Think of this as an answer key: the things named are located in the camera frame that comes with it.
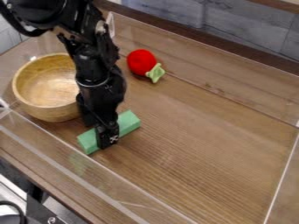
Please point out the brown wooden bowl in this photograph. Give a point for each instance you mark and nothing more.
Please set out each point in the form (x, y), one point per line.
(45, 88)

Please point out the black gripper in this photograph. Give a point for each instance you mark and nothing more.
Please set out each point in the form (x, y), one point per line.
(97, 100)

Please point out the clear acrylic front wall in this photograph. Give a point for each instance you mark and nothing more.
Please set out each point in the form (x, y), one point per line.
(120, 185)

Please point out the red plush strawberry toy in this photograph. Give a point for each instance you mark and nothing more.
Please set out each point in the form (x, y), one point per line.
(143, 64)

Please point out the black metal table leg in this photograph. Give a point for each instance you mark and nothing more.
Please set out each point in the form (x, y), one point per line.
(36, 212)

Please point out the green rectangular block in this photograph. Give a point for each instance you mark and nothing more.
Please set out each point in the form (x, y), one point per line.
(91, 142)

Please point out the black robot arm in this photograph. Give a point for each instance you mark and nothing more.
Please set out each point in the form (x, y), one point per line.
(81, 29)

